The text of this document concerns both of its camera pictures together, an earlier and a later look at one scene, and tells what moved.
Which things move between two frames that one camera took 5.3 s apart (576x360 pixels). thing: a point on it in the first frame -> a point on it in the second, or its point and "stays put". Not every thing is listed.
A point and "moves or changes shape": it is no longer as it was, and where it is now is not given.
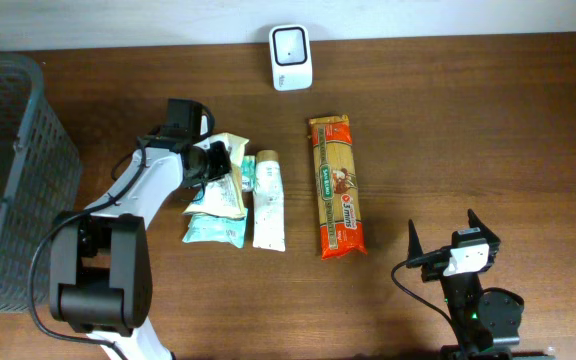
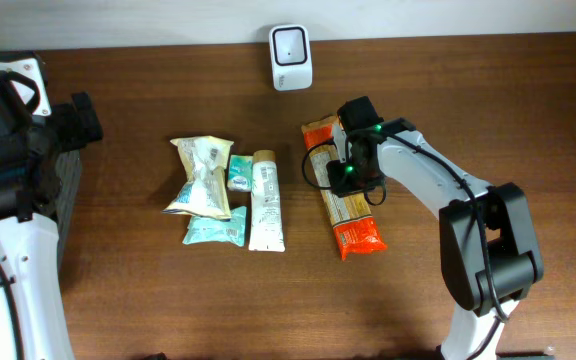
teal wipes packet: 207,228 stays put
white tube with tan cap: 269,204 stays put
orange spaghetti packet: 340,226 moves or changes shape
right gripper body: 433,270 -> 349,178
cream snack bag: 225,196 moves or changes shape
